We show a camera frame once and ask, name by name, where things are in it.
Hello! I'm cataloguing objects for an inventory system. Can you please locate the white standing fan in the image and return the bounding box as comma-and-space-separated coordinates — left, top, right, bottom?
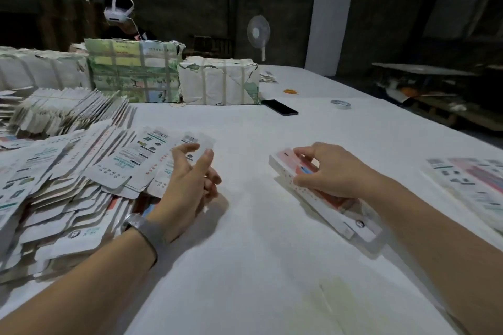
247, 14, 272, 62

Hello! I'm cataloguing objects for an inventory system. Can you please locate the grey band wristwatch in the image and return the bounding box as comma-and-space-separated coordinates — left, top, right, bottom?
122, 213, 170, 266

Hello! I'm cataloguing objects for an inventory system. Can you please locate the black smartphone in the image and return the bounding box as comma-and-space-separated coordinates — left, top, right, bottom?
261, 99, 300, 117

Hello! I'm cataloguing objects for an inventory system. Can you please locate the white board panel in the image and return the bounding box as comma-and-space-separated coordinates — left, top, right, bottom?
305, 0, 353, 78

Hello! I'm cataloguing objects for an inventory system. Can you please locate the cluttered side table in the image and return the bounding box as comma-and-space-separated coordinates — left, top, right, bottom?
371, 62, 503, 131

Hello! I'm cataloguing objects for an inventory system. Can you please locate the fanned stack of white cartons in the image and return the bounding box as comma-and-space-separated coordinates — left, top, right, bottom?
8, 87, 132, 138

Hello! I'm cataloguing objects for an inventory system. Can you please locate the person's right hand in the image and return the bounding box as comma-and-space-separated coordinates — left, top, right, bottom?
292, 141, 386, 200

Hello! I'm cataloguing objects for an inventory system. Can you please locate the person's left forearm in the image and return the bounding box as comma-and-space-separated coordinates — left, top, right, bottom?
0, 229, 158, 335

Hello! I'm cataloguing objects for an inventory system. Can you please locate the green printed wrapped bundle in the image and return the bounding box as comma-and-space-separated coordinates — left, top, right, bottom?
84, 38, 187, 104

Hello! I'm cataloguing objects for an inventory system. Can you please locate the toothbrush carton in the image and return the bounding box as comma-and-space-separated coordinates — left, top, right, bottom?
269, 148, 384, 243

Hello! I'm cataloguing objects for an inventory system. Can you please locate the stack of finished cartons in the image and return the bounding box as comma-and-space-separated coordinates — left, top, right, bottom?
424, 157, 503, 231

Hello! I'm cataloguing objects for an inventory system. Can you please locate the pile of cartons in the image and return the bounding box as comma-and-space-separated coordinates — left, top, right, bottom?
0, 115, 215, 285

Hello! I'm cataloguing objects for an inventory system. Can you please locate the person's left hand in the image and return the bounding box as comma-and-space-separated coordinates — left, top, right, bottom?
149, 142, 223, 242

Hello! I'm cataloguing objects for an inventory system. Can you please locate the person's right forearm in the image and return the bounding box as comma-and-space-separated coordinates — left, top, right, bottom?
365, 174, 503, 335

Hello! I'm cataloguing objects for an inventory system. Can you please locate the white head-mounted camera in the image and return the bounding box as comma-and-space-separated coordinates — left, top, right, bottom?
82, 0, 135, 23

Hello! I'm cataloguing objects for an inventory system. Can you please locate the white strapped wrapped bundle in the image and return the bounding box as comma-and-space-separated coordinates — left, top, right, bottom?
178, 56, 261, 106

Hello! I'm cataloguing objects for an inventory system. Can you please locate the row of white wrapped bundles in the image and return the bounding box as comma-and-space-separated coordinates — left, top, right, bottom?
0, 47, 93, 92

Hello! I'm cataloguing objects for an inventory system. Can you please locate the dark wooden chair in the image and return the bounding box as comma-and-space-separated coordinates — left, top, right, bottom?
189, 35, 234, 59

